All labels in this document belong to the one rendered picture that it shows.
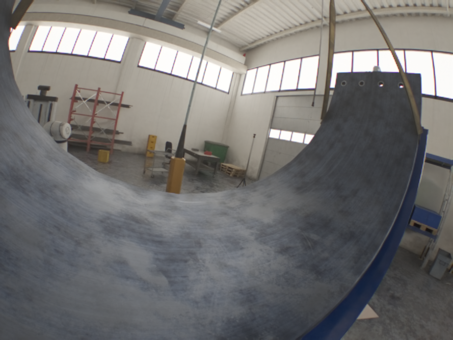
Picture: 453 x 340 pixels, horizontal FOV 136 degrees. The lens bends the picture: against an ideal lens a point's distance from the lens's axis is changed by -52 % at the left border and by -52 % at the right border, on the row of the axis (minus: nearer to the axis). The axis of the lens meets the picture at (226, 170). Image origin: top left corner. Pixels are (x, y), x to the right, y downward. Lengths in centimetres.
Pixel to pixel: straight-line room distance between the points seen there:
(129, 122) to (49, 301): 1064
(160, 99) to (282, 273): 1086
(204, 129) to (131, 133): 443
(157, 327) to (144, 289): 7
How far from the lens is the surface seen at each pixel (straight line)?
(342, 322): 95
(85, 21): 1170
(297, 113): 890
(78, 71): 1141
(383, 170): 101
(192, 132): 1161
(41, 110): 207
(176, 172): 113
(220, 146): 1110
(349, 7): 925
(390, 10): 892
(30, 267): 28
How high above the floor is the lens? 165
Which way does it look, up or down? 9 degrees down
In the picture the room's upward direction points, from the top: 13 degrees clockwise
